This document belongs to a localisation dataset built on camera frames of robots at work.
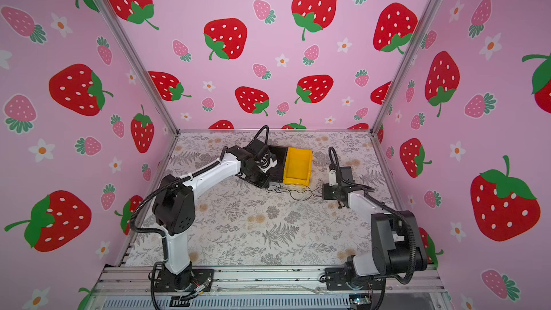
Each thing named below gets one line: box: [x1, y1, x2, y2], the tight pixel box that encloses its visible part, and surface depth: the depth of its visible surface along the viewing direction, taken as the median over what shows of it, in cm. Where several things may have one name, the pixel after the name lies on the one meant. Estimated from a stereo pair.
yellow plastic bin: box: [282, 147, 313, 187], surface depth 108 cm
